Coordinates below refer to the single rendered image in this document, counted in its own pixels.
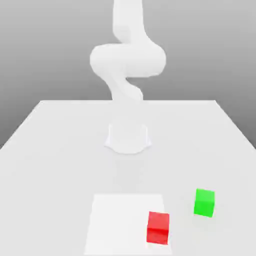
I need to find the small red cube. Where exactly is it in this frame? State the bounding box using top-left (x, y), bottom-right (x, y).
top-left (146, 211), bottom-right (170, 246)

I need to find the small green cube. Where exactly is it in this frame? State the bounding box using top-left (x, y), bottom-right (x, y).
top-left (193, 187), bottom-right (216, 218)

